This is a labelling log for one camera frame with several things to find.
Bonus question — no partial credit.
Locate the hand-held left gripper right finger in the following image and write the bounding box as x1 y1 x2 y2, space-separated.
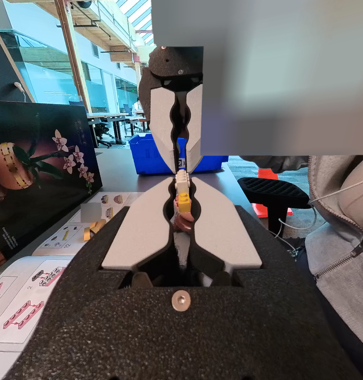
189 178 263 271

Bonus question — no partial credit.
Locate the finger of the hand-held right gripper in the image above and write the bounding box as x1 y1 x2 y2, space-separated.
184 84 204 176
150 87 182 175

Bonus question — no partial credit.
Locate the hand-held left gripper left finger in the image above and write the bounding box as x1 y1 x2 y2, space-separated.
101 177 174 269

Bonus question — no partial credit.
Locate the narrow yellow toy plate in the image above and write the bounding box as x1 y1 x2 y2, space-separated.
178 192 192 213

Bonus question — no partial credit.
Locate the white toy brick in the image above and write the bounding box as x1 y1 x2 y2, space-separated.
174 170 190 196

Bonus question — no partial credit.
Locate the wooden office desk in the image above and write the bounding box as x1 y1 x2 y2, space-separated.
86 111 149 149

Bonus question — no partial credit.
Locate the grey desk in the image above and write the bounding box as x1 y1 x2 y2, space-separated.
0 148 262 285

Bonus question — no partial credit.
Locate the orange traffic cone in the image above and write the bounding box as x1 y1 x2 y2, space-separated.
251 167 294 219

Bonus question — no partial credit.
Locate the blue plastic bin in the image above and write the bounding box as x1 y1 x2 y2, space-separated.
128 133 229 176

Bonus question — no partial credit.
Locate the black office chair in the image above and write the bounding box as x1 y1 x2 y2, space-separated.
94 122 114 148

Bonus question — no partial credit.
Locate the black orchid picture box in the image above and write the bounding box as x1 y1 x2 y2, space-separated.
0 100 104 273

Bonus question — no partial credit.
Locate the toy instruction booklet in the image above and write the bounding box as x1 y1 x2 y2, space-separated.
0 255 74 354

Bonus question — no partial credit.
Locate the black divider board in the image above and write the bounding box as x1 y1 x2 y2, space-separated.
0 22 36 103

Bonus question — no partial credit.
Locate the white cable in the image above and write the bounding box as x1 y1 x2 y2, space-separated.
270 205 318 239

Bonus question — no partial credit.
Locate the white hoodie drawstring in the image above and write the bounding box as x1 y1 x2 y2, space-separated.
310 177 363 208

